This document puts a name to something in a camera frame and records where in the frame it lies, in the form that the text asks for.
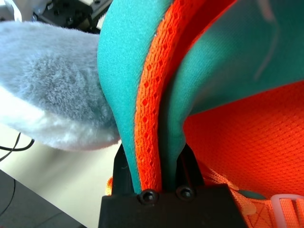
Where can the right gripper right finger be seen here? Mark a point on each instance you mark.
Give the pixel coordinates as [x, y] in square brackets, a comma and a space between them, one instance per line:
[188, 171]

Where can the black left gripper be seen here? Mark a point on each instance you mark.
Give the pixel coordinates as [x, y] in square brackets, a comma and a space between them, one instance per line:
[71, 14]

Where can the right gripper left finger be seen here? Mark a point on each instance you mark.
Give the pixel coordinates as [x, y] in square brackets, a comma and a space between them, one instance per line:
[121, 175]

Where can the orange and teal backpack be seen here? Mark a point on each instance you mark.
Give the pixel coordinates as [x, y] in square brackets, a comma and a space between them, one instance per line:
[225, 83]

